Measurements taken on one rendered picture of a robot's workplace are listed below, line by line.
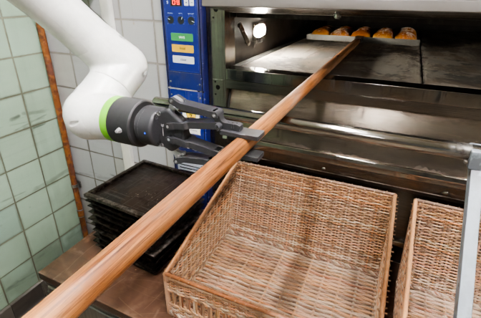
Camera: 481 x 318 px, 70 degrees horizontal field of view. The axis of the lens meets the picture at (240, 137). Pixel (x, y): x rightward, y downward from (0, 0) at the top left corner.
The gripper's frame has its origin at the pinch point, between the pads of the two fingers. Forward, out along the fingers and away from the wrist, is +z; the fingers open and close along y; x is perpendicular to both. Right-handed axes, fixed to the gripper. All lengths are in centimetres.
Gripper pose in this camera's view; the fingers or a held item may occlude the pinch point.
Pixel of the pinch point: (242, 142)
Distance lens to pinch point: 58.3
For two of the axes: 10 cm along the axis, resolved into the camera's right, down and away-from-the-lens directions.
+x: -4.3, 3.6, -8.3
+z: 9.0, 1.7, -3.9
